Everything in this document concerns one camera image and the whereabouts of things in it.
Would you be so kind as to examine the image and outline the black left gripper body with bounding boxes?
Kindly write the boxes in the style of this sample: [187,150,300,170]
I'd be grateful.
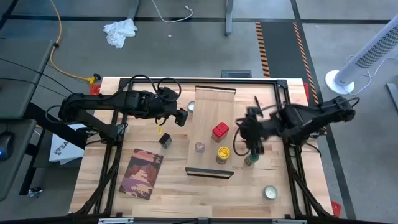
[155,86,181,121]

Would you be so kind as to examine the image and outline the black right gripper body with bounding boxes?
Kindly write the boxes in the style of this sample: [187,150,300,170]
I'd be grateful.
[238,107,274,144]

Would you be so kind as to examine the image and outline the green-lid oregano glass jar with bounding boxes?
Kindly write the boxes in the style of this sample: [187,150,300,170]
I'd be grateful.
[244,152,259,167]

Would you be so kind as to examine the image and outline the wooden shelf black metal frame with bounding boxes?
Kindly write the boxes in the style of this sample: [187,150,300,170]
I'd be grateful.
[185,85,237,180]

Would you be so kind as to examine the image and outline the dark rectangular spice tin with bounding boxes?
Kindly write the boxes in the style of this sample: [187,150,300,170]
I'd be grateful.
[159,133,173,149]

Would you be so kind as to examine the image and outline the yellow-lid chili spice canister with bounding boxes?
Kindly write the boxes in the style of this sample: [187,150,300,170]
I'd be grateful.
[215,146,231,165]

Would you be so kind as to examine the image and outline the red-lid spice container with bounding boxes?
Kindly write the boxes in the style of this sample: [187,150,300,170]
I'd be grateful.
[211,121,230,143]

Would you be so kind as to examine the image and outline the black pen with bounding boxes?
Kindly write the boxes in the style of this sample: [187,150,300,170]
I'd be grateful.
[254,95,264,118]

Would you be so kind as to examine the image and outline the grey floor outlet box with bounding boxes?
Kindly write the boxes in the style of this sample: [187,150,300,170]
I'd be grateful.
[221,69,252,78]

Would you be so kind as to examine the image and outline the canyon print booklet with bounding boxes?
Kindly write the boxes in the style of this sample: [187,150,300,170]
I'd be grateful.
[118,148,164,200]

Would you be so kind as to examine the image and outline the orange black hazard tape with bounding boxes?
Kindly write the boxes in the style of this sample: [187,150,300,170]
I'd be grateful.
[292,21,327,136]
[255,21,271,78]

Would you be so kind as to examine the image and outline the crumpled white cloth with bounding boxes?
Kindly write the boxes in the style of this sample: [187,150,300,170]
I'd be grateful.
[103,18,139,49]

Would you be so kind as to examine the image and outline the grey desk leg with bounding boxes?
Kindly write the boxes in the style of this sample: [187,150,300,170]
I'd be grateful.
[225,0,234,37]
[127,0,141,21]

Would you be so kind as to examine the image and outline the white tower fan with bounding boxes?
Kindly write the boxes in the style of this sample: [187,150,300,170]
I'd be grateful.
[325,14,398,96]

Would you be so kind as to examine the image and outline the grey side desk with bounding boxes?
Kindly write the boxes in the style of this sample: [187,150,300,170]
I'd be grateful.
[0,39,88,202]

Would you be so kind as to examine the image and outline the small black caster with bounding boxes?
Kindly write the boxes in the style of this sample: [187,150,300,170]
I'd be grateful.
[27,186,44,198]

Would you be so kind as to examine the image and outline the black computer mouse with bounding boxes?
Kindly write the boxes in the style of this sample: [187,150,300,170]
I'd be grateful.
[0,131,16,162]

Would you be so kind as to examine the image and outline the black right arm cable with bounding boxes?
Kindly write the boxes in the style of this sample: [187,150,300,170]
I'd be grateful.
[233,124,251,157]

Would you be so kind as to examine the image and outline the black aluminium table frame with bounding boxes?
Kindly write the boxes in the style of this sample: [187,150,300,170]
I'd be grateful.
[73,77,335,224]

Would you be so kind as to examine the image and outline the white charging cable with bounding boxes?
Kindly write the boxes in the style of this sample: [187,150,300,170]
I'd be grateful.
[151,0,194,24]

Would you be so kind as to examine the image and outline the white fan cable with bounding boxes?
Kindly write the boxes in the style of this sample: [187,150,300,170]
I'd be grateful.
[344,54,398,96]

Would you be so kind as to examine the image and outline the yellow extension cable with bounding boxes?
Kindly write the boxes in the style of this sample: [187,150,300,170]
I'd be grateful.
[49,0,98,85]

